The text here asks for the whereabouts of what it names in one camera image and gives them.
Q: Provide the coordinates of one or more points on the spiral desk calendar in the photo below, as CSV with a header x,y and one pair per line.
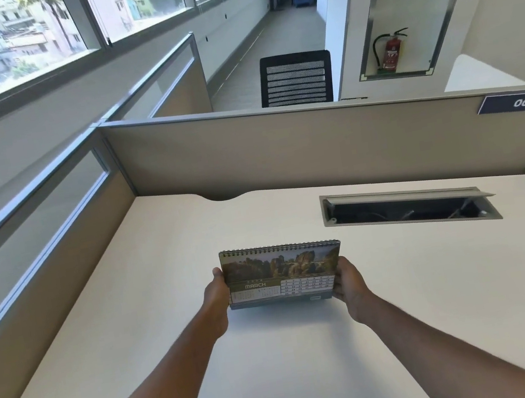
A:
x,y
282,273

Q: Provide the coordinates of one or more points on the glass-topped side partition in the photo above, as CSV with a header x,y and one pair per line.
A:
x,y
42,203

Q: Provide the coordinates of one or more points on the person's right thumb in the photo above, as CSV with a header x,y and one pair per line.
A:
x,y
344,264

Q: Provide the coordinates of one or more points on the person's left hand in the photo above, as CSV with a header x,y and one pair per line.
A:
x,y
214,303

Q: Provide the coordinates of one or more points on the person's right forearm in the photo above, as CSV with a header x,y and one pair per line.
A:
x,y
434,353

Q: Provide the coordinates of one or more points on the black mesh office chair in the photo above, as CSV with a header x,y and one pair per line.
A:
x,y
295,78

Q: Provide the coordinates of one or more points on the person's right hand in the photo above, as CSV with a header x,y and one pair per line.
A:
x,y
355,286

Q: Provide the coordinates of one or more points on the red fire extinguisher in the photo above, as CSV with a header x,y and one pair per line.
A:
x,y
390,52

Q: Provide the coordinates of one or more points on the beige cubicle partition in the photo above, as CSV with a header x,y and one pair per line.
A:
x,y
333,144

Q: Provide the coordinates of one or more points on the window frame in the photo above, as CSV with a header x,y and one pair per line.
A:
x,y
66,43

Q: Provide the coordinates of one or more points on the person's left forearm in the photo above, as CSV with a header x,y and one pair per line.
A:
x,y
164,393

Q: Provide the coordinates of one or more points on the person's left thumb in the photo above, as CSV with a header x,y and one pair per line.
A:
x,y
218,276

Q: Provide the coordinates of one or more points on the dark blue number plate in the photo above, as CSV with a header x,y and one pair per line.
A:
x,y
522,102

